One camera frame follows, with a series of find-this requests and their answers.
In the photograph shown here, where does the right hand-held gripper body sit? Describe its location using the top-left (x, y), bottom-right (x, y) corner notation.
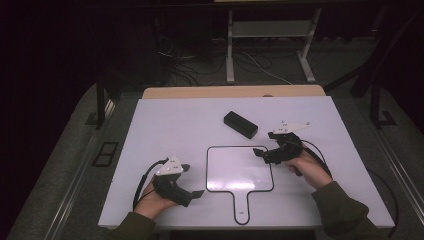
top-left (263, 120), bottom-right (312, 166)

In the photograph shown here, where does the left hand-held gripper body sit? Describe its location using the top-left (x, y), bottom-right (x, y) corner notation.
top-left (152, 155), bottom-right (195, 208)

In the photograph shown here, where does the small whiteboard with handle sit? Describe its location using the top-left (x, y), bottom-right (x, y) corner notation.
top-left (205, 145), bottom-right (275, 226)

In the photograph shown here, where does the black whiteboard eraser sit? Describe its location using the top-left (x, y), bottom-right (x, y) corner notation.
top-left (223, 110), bottom-right (259, 140)

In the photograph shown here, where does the person's left hand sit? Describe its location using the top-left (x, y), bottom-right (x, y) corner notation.
top-left (133, 174), bottom-right (178, 221)

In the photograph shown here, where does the person's right hand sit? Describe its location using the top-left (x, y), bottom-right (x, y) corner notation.
top-left (286, 143), bottom-right (334, 191)

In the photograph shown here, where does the white table cover board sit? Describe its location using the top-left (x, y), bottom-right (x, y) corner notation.
top-left (98, 95), bottom-right (396, 230)

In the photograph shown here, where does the wooden table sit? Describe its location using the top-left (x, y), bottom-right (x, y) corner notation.
top-left (142, 84), bottom-right (327, 100)

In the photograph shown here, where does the white metal stand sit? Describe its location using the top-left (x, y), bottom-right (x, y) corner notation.
top-left (225, 8), bottom-right (323, 84)

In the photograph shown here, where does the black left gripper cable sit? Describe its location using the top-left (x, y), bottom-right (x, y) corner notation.
top-left (132, 158), bottom-right (169, 212)

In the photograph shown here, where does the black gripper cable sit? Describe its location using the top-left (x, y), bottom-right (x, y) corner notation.
top-left (132, 158), bottom-right (169, 212)
top-left (289, 138), bottom-right (334, 178)

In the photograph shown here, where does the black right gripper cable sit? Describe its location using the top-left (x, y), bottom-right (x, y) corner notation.
top-left (289, 138), bottom-right (334, 178)

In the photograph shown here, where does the white floor cable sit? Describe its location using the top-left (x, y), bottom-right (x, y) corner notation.
top-left (241, 51), bottom-right (294, 86)

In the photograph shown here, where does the black floor socket frame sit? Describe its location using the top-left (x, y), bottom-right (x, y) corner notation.
top-left (92, 141), bottom-right (119, 168)

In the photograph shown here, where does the bundle of black floor cables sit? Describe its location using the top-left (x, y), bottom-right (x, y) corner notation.
top-left (154, 16), bottom-right (231, 87)

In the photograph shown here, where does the black metal stand frame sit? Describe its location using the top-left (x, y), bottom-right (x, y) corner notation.
top-left (324, 9), bottom-right (424, 130)

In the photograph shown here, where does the aluminium floor rail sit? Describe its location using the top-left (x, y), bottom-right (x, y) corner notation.
top-left (44, 99), bottom-right (116, 240)
top-left (366, 126), bottom-right (424, 214)

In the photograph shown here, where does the black metal post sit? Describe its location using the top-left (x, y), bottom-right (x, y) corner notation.
top-left (95, 74), bottom-right (106, 130)

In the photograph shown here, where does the long black cable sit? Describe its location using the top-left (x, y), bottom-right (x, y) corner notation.
top-left (366, 169), bottom-right (400, 238)

